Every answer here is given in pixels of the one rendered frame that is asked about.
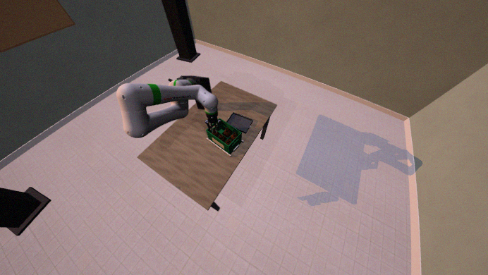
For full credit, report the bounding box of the green plastic crate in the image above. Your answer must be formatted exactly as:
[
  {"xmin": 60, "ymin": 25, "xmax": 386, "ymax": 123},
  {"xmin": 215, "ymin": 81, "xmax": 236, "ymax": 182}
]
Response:
[{"xmin": 206, "ymin": 119, "xmax": 242, "ymax": 154}]

